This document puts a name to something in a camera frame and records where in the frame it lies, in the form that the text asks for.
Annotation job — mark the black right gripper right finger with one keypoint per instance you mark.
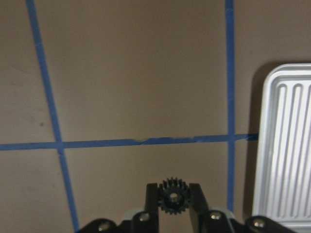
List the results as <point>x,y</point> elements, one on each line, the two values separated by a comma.
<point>198,209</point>

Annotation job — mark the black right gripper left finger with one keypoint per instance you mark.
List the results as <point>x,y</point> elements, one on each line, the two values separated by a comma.
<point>151,207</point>

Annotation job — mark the small black gear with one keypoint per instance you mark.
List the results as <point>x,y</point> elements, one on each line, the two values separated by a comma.
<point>174,196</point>

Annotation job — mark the ribbed metal tray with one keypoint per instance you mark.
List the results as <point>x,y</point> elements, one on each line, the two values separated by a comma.
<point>282,189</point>

